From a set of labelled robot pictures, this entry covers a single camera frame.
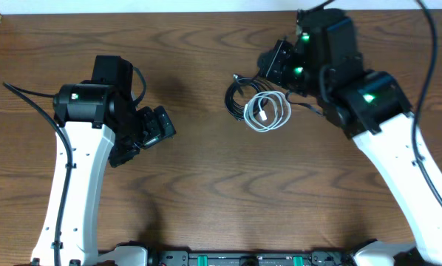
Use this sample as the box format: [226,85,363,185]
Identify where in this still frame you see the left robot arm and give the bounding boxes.
[30,55,176,265]

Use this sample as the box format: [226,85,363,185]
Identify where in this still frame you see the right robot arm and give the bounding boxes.
[258,6,442,265]

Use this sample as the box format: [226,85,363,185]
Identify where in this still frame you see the white USB cable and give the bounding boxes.
[243,90,292,133]

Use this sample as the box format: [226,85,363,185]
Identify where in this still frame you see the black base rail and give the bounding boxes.
[146,250,356,266]

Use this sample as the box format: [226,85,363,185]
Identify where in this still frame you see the coiled black USB cable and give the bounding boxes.
[224,74,277,122]

